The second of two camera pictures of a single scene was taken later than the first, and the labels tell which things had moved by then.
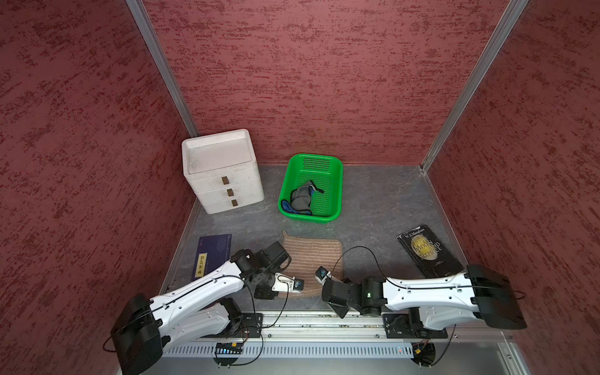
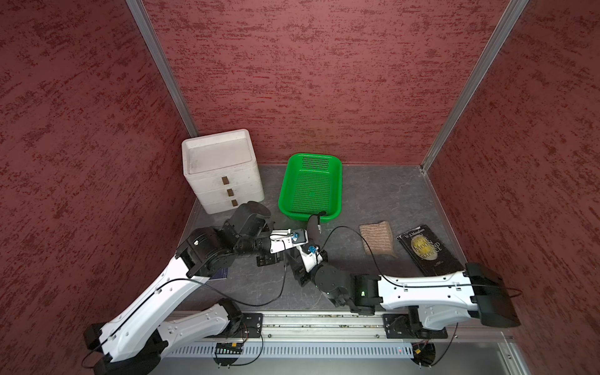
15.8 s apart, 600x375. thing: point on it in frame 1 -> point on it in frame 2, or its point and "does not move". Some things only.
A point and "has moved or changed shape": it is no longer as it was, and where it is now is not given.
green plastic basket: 326,172 does not move
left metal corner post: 166,65 does not move
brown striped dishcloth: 306,255 has moved or changed shape
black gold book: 431,255 does not move
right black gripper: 341,311 -> 298,269
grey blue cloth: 300,199 -> 314,231
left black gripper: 265,294 -> 268,258
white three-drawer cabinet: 223,169 does not move
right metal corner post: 512,12 does not move
